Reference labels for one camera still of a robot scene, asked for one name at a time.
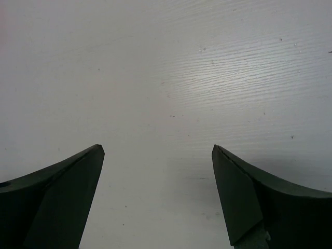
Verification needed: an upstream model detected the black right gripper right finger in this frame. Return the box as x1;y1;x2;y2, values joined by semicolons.
212;145;331;248

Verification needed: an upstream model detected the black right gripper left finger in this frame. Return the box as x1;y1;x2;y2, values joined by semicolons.
1;144;105;248

